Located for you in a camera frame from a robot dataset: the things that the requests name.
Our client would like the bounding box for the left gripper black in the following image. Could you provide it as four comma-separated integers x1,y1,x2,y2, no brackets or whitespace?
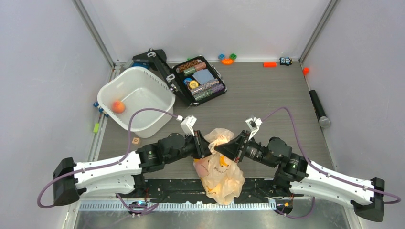
165,130,215,164

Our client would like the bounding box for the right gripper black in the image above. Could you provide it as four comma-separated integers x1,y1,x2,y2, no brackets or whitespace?
214,130,277,168

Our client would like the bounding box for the translucent plastic bag banana print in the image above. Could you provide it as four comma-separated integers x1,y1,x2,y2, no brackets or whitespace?
193,128,245,205

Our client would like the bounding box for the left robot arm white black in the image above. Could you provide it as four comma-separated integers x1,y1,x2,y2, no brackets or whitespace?
53,131,212,206

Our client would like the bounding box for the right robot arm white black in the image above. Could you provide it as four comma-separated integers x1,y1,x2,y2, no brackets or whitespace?
214,131,385,222

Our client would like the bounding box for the orange fake peach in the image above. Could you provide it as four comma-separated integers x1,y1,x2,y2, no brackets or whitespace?
111,101,126,114

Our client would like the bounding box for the black poker chip case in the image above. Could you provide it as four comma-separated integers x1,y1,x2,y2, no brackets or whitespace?
132,49,227,106

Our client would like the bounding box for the small wooden cube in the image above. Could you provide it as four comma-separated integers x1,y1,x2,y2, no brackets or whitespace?
132,137,141,146

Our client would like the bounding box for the white plastic basin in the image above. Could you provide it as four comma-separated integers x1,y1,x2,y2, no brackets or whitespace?
97,67,176,138

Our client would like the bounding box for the orange block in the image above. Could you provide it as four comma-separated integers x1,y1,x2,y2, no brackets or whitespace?
263,62,277,68

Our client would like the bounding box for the green toy cube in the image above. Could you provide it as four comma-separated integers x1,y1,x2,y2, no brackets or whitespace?
229,53,237,60

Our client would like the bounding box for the black microphone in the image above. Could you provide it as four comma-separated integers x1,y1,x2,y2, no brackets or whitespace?
309,90,331,128

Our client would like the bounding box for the small toy car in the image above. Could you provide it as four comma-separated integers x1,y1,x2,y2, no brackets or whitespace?
279,57,293,66

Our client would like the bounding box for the orange corner piece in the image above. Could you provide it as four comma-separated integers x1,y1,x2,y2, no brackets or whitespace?
302,67,309,76

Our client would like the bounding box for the green clip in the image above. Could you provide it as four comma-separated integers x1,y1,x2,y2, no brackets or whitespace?
93,123,100,134

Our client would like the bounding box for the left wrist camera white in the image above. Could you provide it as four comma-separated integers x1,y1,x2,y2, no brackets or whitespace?
180,115,197,136

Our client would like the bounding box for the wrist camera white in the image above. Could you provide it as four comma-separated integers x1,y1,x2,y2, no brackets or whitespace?
245,117,263,140
180,115,197,136

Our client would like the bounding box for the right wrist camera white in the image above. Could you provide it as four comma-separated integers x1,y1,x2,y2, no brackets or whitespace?
245,117,263,140

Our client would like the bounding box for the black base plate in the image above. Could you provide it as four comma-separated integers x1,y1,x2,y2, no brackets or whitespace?
120,178,292,205

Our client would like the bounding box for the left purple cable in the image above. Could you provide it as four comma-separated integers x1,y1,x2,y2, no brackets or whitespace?
37,108,184,217

